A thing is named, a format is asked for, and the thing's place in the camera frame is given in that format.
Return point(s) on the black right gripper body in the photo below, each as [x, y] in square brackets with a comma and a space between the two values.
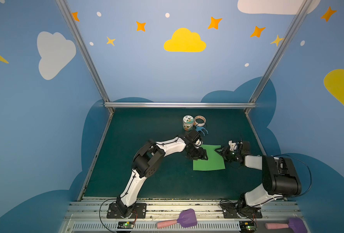
[227, 152]

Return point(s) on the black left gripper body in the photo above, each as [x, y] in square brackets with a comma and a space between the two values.
[196, 154]

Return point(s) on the green square paper sheet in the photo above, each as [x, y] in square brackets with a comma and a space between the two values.
[215, 160]

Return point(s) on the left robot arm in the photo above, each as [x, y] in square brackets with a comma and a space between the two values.
[148, 160]

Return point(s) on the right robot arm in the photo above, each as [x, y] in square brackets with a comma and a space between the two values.
[279, 178]

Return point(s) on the blue garden hand rake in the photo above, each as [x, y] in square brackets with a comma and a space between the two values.
[201, 130]

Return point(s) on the carrot snack jar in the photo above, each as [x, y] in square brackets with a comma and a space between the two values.
[188, 122]

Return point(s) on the white tape roll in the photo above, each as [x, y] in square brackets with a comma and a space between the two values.
[199, 121]

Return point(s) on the right green circuit board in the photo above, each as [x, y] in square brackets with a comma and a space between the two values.
[247, 227]

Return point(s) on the green circuit board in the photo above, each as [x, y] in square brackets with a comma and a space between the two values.
[125, 225]
[247, 227]

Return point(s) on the left green circuit board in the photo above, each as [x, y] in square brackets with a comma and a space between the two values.
[125, 225]

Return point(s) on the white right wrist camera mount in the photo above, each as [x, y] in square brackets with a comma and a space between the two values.
[240, 147]

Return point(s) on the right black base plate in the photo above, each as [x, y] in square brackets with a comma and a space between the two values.
[233, 210]

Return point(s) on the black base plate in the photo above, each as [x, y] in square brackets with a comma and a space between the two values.
[233, 210]
[117, 211]

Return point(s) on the purple scoop pink handle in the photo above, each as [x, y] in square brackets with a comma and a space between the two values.
[294, 223]
[186, 219]

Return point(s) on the aluminium back frame rail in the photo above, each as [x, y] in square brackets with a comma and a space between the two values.
[179, 105]

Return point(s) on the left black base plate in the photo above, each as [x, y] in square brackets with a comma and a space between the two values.
[117, 211]

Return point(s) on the aluminium front rail base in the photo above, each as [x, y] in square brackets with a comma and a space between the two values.
[98, 215]

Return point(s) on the aluminium right corner post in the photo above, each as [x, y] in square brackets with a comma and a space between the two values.
[289, 35]

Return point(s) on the aluminium corner post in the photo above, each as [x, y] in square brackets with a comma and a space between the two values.
[71, 23]
[289, 35]

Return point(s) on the aluminium left corner post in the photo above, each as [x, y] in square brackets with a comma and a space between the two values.
[71, 23]

